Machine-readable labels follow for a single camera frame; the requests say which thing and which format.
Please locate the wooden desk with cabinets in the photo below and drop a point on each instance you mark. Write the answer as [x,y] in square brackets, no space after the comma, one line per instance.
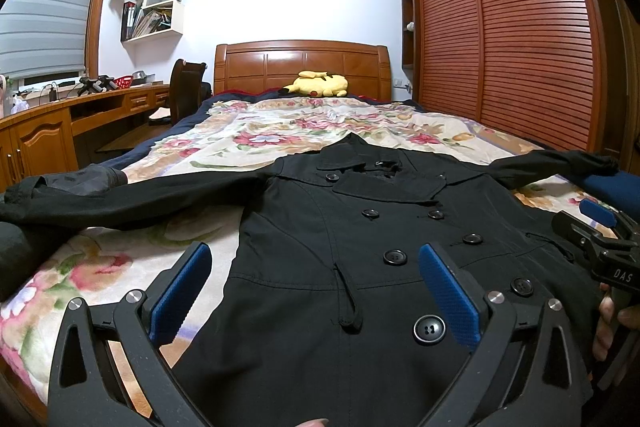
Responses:
[40,140]

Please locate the dark grey folded garment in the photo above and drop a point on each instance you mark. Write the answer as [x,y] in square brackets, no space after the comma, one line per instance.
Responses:
[92,180]

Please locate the wooden louvered wardrobe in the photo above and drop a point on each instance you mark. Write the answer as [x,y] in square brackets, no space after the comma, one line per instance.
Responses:
[559,73]

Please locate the wooden bed headboard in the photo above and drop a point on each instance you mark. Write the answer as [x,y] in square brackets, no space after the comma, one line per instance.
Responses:
[260,66]

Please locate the grey window blind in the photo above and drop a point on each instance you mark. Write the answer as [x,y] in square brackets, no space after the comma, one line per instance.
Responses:
[41,38]

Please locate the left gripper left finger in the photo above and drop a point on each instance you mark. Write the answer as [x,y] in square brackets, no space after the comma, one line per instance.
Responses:
[85,387]

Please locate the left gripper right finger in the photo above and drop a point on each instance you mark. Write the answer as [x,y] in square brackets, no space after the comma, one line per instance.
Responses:
[523,367]

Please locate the floral bed blanket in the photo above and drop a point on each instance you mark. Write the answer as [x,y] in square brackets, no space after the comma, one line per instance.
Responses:
[101,265]

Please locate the dark wooden chair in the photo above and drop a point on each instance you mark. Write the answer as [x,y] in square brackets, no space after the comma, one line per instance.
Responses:
[185,89]

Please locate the red basket on desk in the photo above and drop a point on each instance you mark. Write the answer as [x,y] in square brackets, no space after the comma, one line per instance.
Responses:
[124,82]

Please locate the black trench coat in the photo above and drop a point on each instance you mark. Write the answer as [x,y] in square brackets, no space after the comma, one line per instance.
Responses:
[323,293]

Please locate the yellow pikachu plush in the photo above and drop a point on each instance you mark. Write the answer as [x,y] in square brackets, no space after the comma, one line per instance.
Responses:
[317,85]

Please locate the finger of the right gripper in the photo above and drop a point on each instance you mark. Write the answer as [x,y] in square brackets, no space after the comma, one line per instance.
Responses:
[598,213]

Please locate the folded navy blue garment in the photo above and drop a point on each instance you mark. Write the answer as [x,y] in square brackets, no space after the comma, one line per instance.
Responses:
[621,191]

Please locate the white wall shelf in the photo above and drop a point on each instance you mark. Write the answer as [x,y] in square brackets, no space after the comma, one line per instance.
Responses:
[147,20]

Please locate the person's right hand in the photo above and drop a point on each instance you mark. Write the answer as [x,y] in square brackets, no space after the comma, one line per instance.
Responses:
[628,317]

